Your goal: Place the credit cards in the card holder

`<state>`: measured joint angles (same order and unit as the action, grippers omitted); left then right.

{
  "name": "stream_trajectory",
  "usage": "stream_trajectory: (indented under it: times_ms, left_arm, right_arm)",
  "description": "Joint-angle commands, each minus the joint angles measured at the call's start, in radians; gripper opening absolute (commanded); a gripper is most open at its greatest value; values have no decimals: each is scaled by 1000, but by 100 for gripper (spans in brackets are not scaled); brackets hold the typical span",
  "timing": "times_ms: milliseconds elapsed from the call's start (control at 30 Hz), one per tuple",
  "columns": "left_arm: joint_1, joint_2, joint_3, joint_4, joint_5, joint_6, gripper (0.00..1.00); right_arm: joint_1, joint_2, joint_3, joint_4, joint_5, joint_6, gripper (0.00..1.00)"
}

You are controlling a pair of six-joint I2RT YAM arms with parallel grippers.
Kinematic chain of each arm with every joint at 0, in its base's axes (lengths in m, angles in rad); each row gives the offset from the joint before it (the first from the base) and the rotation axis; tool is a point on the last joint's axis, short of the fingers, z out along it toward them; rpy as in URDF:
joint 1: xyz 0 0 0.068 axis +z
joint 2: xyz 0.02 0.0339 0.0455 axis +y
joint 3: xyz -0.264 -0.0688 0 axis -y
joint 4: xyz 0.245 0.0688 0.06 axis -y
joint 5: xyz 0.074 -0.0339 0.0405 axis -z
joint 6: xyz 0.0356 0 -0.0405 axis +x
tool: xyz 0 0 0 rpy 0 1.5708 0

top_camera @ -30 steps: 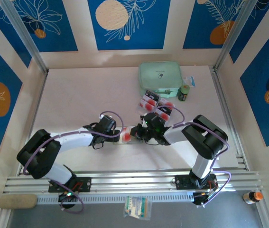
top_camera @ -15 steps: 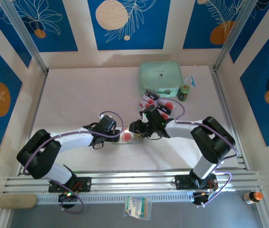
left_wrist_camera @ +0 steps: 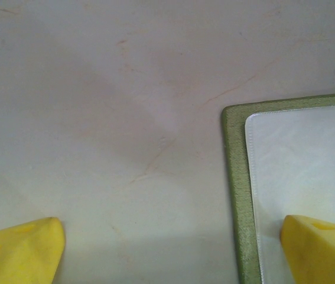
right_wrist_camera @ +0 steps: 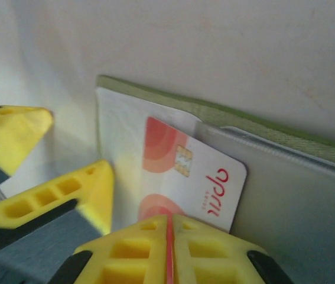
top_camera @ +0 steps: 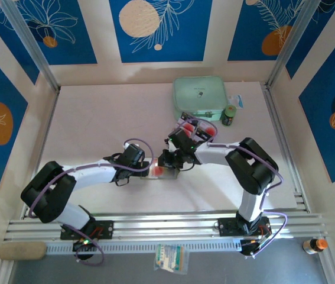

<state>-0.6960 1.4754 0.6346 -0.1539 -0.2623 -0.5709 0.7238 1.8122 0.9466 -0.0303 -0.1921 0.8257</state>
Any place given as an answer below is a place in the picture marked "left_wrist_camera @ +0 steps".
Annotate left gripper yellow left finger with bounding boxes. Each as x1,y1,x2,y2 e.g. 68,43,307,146
0,217,67,284

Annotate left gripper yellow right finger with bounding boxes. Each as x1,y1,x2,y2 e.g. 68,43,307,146
279,214,335,284

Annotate green card holder wallet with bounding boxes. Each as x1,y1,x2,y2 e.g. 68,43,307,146
221,92,335,284

